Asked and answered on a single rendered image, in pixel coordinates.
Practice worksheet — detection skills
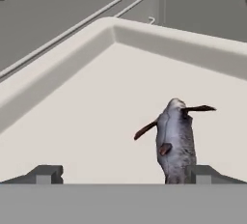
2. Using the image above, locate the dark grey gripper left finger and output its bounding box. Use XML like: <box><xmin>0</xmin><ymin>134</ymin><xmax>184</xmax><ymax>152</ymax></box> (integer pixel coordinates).
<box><xmin>0</xmin><ymin>164</ymin><xmax>65</xmax><ymax>185</ymax></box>

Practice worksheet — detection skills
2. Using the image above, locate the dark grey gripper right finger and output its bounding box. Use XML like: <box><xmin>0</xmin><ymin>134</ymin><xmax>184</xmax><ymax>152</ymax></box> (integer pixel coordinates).
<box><xmin>185</xmin><ymin>164</ymin><xmax>247</xmax><ymax>185</ymax></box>

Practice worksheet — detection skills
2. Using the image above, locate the grey fish with brown fins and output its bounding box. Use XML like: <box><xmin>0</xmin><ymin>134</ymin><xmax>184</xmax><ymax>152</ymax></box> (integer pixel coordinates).
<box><xmin>133</xmin><ymin>98</ymin><xmax>217</xmax><ymax>185</ymax></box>

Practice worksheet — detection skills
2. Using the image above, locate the pale cream oven tray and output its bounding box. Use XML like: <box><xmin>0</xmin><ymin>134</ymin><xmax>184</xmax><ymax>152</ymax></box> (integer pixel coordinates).
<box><xmin>0</xmin><ymin>16</ymin><xmax>247</xmax><ymax>185</ymax></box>

